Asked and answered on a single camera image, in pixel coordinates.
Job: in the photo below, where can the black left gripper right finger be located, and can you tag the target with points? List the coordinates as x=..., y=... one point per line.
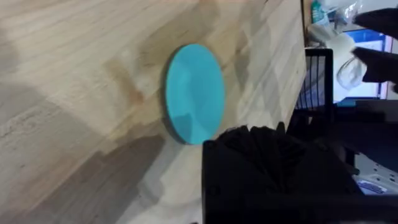
x=298, y=165

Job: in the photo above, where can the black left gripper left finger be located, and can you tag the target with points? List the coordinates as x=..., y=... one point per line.
x=248, y=155

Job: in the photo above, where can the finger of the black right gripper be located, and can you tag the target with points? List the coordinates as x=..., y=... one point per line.
x=381, y=21
x=381, y=67

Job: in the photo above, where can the blue and white box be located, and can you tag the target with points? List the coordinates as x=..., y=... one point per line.
x=367, y=90

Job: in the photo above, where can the clear plastic bag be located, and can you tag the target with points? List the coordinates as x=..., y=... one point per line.
x=342, y=53

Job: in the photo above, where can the grey metal plate with label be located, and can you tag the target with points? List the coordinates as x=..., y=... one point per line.
x=377, y=179

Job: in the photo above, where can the blue round plate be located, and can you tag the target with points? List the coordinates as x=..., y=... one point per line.
x=195, y=93

